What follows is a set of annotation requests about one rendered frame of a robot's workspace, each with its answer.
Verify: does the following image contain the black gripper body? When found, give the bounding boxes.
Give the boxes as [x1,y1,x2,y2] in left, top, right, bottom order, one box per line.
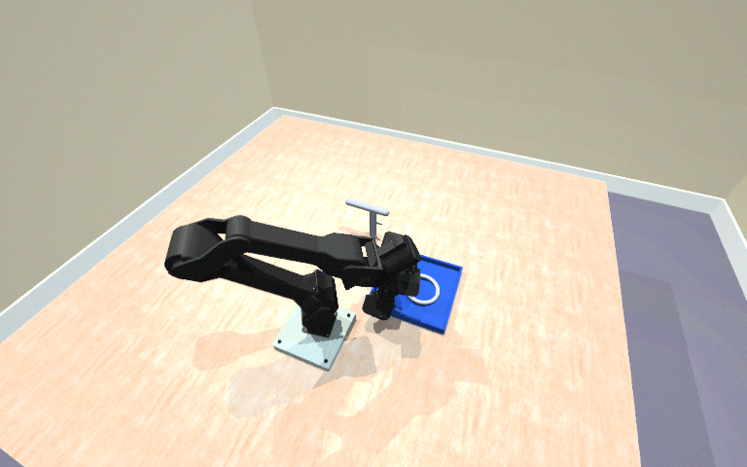
[362,232,400,320]

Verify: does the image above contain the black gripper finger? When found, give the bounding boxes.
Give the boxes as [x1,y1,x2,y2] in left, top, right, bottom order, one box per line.
[371,291,395,306]

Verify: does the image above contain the light grey cylindrical bar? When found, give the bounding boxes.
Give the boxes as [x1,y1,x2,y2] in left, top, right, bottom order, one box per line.
[345,198,389,236]

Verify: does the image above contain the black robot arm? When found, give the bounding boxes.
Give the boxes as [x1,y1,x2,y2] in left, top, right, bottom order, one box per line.
[164,215,421,338]

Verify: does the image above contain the blue tray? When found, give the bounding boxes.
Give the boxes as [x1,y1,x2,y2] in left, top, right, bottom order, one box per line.
[390,254,463,335]

